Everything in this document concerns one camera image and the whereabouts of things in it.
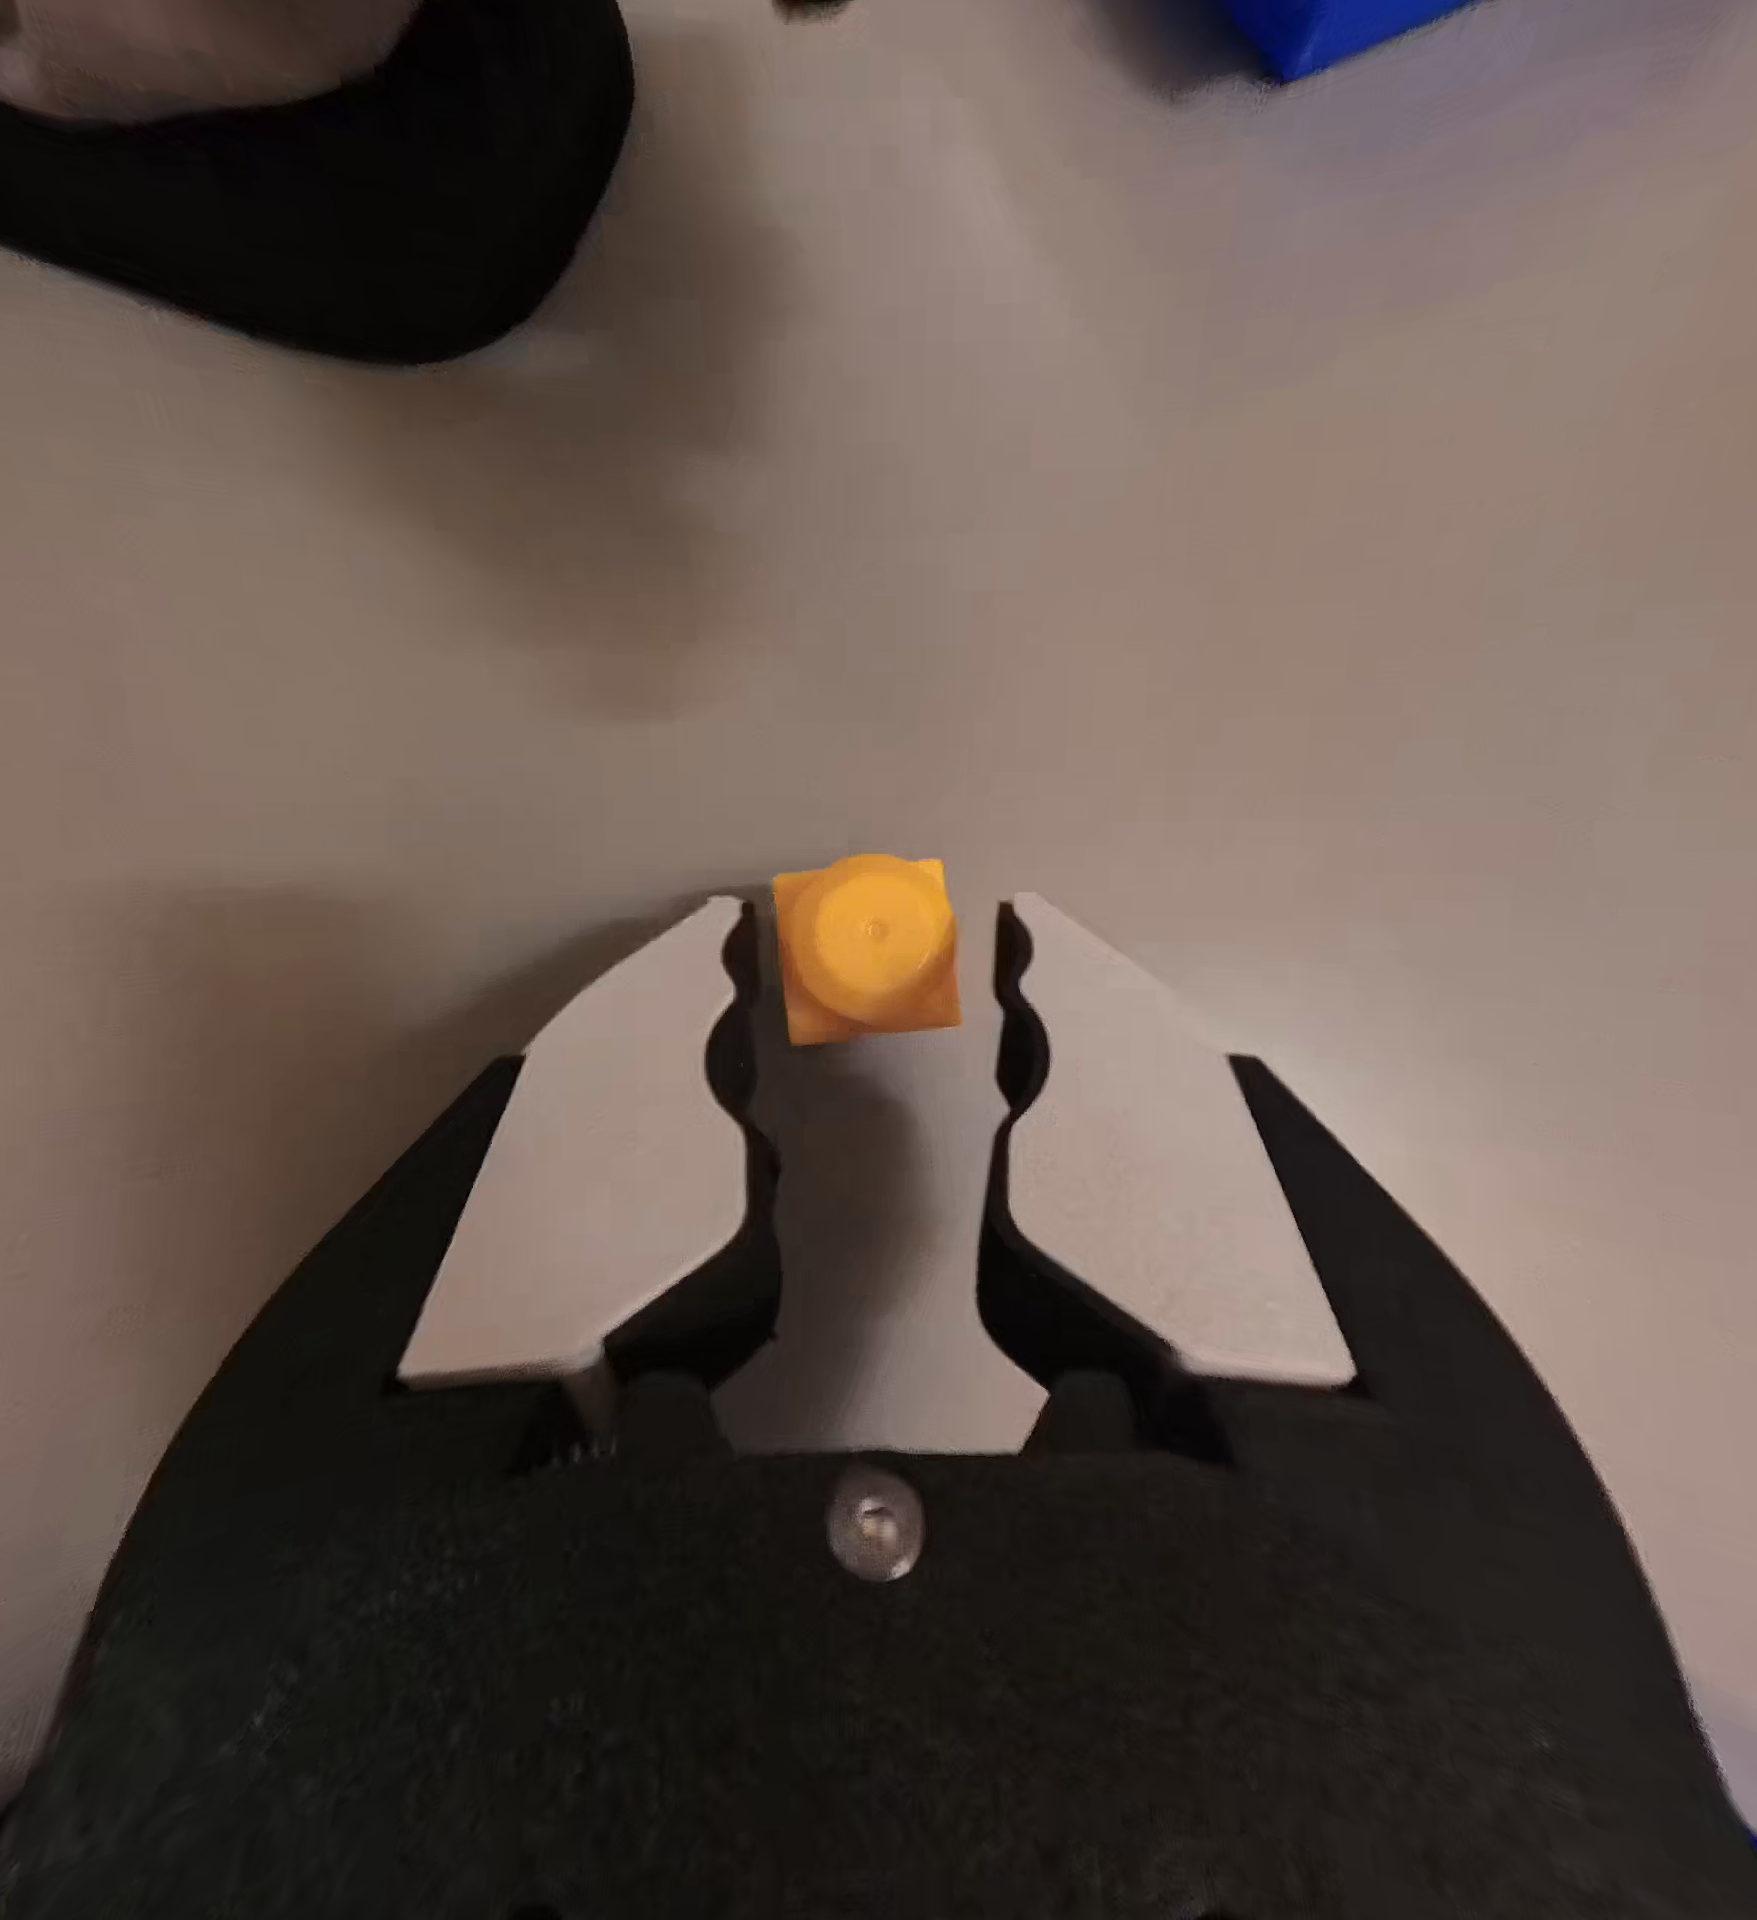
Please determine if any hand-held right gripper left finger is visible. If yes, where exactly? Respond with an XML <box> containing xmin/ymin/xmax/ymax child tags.
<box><xmin>398</xmin><ymin>895</ymin><xmax>784</xmax><ymax>1442</ymax></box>

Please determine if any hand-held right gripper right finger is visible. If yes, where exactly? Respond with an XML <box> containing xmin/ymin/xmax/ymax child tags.
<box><xmin>974</xmin><ymin>893</ymin><xmax>1361</xmax><ymax>1399</ymax></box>

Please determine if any yellow one-stud toy block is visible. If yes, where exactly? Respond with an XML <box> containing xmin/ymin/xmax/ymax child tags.
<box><xmin>772</xmin><ymin>854</ymin><xmax>965</xmax><ymax>1049</ymax></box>

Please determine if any black mesh pad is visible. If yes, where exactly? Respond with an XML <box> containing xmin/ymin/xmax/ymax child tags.
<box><xmin>0</xmin><ymin>0</ymin><xmax>636</xmax><ymax>367</ymax></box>

